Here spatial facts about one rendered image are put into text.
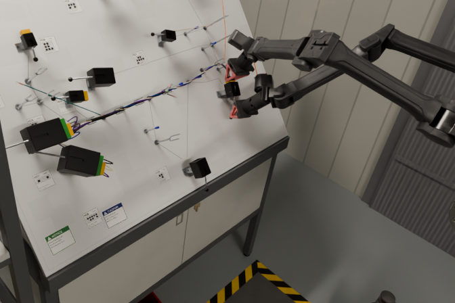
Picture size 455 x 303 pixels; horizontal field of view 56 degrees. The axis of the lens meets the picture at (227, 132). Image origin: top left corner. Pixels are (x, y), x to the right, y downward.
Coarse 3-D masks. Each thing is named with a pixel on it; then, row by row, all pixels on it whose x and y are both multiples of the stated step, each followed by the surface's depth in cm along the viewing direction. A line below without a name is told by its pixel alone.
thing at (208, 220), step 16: (256, 176) 200; (224, 192) 183; (240, 192) 195; (256, 192) 209; (192, 208) 169; (208, 208) 179; (224, 208) 191; (240, 208) 204; (256, 208) 219; (192, 224) 175; (208, 224) 186; (224, 224) 199; (192, 240) 182; (208, 240) 194
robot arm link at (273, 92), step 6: (258, 78) 159; (264, 78) 159; (270, 78) 159; (258, 84) 158; (264, 84) 158; (270, 84) 157; (270, 90) 154; (276, 90) 152; (282, 90) 152; (270, 96) 152; (276, 96) 152
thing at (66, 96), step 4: (68, 92) 125; (72, 92) 125; (76, 92) 126; (80, 92) 127; (64, 96) 130; (68, 96) 125; (72, 96) 125; (76, 96) 126; (80, 96) 126; (84, 96) 127; (52, 100) 123; (68, 100) 125; (72, 100) 125; (76, 100) 125; (80, 100) 126; (84, 100) 127; (68, 104) 131
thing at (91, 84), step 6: (90, 72) 128; (96, 72) 127; (102, 72) 128; (108, 72) 130; (72, 78) 125; (78, 78) 126; (90, 78) 129; (96, 78) 127; (102, 78) 128; (108, 78) 129; (114, 78) 131; (90, 84) 129; (96, 84) 127; (102, 84) 128; (108, 84) 130; (90, 90) 136
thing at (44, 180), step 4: (40, 172) 122; (44, 172) 123; (48, 172) 124; (32, 176) 121; (36, 176) 121; (40, 176) 122; (44, 176) 123; (48, 176) 124; (36, 180) 121; (40, 180) 122; (44, 180) 123; (48, 180) 123; (52, 180) 124; (36, 184) 121; (40, 184) 122; (44, 184) 123; (48, 184) 123; (52, 184) 124; (40, 188) 122; (44, 188) 122
